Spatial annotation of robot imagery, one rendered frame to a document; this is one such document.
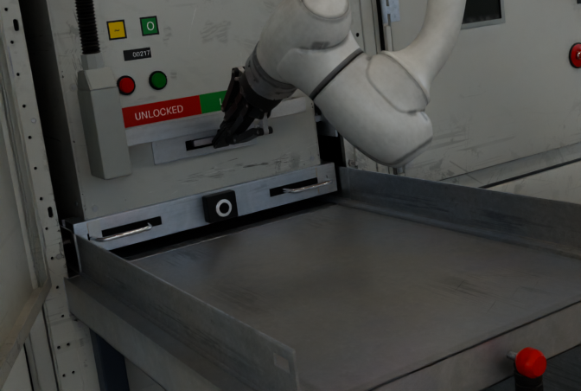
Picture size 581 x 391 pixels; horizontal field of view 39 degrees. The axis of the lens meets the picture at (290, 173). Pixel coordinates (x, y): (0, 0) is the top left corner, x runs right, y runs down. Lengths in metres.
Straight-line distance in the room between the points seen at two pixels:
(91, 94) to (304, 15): 0.39
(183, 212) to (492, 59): 0.77
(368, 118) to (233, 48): 0.47
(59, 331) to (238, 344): 0.58
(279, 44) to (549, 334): 0.52
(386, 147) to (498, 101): 0.75
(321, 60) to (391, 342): 0.40
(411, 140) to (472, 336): 0.31
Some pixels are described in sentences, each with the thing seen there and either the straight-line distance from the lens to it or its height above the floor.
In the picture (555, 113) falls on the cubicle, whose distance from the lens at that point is 1.99.
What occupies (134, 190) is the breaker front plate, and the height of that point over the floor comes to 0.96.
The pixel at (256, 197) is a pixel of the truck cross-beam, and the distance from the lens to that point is 1.55.
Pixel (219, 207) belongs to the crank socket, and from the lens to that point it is 1.49.
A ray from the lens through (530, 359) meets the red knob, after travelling 0.94.
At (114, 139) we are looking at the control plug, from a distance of 1.32.
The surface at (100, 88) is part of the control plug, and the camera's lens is 1.31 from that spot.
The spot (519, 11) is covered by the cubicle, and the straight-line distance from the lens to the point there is 1.90.
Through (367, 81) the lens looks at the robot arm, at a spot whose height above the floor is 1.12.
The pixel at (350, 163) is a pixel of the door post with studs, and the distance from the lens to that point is 1.62.
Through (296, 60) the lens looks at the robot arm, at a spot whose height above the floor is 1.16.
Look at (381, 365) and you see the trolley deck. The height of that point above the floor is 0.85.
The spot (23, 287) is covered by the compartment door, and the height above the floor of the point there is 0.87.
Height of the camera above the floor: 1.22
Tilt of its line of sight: 11 degrees down
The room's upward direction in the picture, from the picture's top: 7 degrees counter-clockwise
